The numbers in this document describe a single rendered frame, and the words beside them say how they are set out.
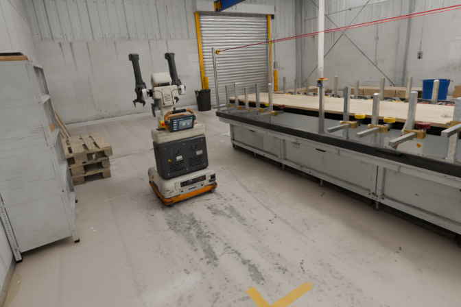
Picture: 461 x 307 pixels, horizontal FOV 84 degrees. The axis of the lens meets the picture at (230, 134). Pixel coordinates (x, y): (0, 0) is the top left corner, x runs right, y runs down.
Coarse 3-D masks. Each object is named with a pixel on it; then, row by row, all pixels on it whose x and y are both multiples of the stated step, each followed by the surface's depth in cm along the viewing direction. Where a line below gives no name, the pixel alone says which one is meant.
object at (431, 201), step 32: (416, 128) 194; (448, 128) 177; (288, 160) 328; (320, 160) 285; (352, 160) 250; (352, 192) 257; (384, 192) 229; (416, 192) 206; (448, 192) 187; (416, 224) 210; (448, 224) 188
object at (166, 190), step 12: (156, 168) 306; (156, 180) 279; (168, 180) 269; (180, 180) 269; (156, 192) 286; (168, 192) 262; (180, 192) 270; (192, 192) 277; (204, 192) 288; (168, 204) 267
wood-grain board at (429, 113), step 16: (240, 96) 429; (272, 96) 396; (288, 96) 382; (304, 96) 368; (336, 112) 248; (352, 112) 234; (368, 112) 229; (384, 112) 224; (400, 112) 219; (416, 112) 214; (432, 112) 210; (448, 112) 206
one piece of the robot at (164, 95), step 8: (152, 88) 281; (160, 88) 282; (168, 88) 287; (176, 88) 292; (152, 96) 287; (160, 96) 282; (168, 96) 287; (160, 104) 289; (168, 104) 287; (160, 120) 293
